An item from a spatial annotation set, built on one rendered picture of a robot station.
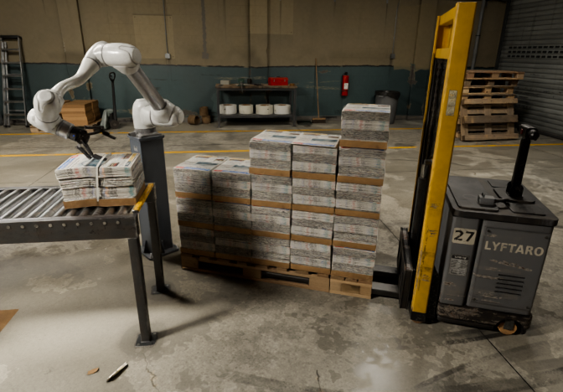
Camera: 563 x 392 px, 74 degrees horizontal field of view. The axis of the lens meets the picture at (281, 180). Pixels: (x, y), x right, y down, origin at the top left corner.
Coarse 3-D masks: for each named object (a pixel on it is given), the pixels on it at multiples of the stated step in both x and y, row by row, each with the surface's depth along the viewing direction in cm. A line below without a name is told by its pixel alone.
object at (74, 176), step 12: (72, 156) 218; (84, 156) 216; (60, 168) 196; (72, 168) 196; (84, 168) 197; (60, 180) 197; (72, 180) 198; (84, 180) 199; (72, 192) 200; (84, 192) 201
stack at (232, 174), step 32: (192, 160) 286; (224, 160) 287; (192, 192) 271; (224, 192) 264; (256, 192) 258; (288, 192) 252; (320, 192) 246; (224, 224) 273; (256, 224) 266; (288, 224) 258; (320, 224) 253; (192, 256) 289; (256, 256) 274; (288, 256) 268; (320, 256) 260; (320, 288) 269
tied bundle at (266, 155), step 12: (252, 144) 248; (264, 144) 245; (276, 144) 243; (288, 144) 241; (252, 156) 251; (264, 156) 249; (276, 156) 246; (288, 156) 244; (276, 168) 248; (288, 168) 246
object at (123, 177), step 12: (120, 156) 219; (132, 156) 218; (108, 168) 199; (120, 168) 200; (132, 168) 204; (108, 180) 201; (120, 180) 202; (132, 180) 203; (108, 192) 203; (120, 192) 205; (132, 192) 206
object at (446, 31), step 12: (444, 36) 248; (432, 60) 251; (432, 72) 257; (432, 84) 253; (432, 96) 260; (432, 108) 257; (432, 120) 265; (420, 156) 272; (420, 168) 275; (420, 228) 290; (420, 240) 288
